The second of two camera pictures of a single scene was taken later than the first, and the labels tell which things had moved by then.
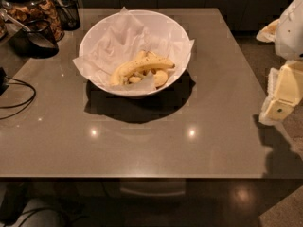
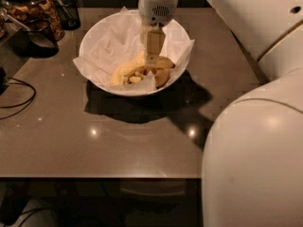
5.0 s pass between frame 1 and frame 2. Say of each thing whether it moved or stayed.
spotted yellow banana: stayed
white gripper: moved
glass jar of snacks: stayed
